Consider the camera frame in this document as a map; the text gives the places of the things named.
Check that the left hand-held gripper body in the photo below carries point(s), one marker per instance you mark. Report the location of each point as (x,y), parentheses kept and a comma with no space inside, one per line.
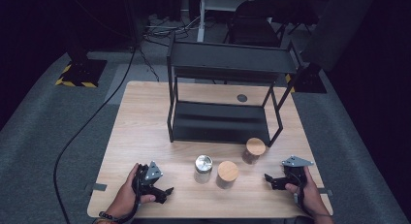
(145,185)

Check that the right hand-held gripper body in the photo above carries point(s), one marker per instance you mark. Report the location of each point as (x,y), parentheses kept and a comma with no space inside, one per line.
(294,174)

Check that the wooden-lid glass jar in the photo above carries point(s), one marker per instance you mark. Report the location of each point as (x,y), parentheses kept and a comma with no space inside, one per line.
(227,171)
(255,146)

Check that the glass jar with silver lid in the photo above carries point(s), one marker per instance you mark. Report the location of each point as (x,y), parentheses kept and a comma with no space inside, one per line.
(203,164)

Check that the black two-tier metal shelf rack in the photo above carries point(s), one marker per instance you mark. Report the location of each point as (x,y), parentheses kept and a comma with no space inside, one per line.
(226,59)

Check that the person's left hand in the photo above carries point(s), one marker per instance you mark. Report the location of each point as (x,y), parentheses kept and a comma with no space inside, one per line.
(124,198)

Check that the person's right hand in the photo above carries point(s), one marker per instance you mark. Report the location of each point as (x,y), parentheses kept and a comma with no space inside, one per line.
(310,196)

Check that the grey round table grommet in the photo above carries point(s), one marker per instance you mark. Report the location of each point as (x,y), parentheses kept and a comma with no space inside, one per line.
(242,98)

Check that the black stand base, yellow stripes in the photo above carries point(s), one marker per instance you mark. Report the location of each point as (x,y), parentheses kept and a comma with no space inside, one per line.
(310,80)
(84,72)

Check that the black folding chair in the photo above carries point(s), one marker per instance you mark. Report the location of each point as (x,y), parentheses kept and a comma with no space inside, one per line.
(255,26)

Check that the grey padded column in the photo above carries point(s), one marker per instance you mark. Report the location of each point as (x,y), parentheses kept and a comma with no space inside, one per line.
(336,26)

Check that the white metal stand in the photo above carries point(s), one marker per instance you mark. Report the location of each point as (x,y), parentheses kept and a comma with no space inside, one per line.
(202,20)

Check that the grey table edge bracket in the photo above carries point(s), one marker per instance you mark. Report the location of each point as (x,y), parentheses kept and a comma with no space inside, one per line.
(98,186)
(326,192)

